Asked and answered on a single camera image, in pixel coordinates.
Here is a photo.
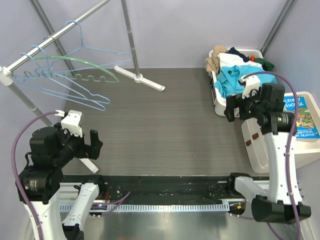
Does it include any dark green garment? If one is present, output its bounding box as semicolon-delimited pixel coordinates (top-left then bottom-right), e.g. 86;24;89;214
255;57;275;72

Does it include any orange t shirt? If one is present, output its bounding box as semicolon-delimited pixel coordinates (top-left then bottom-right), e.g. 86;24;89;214
250;55;256;62

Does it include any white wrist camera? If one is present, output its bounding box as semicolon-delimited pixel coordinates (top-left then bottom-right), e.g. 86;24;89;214
238;75;261;99
54;110;84;138

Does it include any beige garment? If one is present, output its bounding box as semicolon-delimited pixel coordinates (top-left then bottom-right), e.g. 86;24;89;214
205;45;229;75

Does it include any navy garment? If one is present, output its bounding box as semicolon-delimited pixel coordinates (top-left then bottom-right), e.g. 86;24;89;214
228;47;250;63

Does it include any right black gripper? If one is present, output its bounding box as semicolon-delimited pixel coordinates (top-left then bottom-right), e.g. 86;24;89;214
224;86;266;122

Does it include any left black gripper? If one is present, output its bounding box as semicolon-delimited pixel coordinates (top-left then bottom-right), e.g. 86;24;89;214
53;121;103;165

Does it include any white laundry basket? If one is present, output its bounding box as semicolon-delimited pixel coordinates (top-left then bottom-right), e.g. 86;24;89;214
208;49;263;116

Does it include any green plastic hanger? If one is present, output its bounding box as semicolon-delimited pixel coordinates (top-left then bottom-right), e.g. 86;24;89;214
25;54;120;83

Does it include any white t shirt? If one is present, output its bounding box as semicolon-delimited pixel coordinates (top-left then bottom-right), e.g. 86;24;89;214
218;53;263;69

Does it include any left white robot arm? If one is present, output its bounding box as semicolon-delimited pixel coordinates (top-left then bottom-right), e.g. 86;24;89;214
17;124;107;240

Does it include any blue wire hanger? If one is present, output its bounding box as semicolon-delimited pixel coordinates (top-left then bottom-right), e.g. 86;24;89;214
64;20;133;70
20;52;111;112
30;45;111;106

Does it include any cyan t shirt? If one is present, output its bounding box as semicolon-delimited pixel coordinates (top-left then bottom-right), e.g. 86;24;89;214
214;65;264;99

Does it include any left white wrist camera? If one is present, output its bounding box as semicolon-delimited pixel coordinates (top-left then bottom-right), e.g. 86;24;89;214
54;110;84;138

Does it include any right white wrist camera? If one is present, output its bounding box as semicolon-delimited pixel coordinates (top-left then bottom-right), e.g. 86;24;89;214
238;75;261;99

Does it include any white drawer unit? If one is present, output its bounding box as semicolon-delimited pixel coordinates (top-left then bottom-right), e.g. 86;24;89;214
240;91;320;174

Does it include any blue treehouse book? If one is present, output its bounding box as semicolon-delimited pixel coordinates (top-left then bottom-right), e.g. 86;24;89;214
283;96;320;141

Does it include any silver clothes rack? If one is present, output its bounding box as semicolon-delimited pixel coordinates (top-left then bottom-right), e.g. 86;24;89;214
0;0;166;174

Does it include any white slotted cable duct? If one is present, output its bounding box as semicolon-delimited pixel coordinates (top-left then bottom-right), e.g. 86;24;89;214
58;202;230;213

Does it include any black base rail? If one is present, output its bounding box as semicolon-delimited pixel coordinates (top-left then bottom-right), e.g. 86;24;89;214
58;174;273;204

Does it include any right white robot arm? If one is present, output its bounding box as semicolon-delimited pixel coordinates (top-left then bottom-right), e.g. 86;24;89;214
224;83;312;224

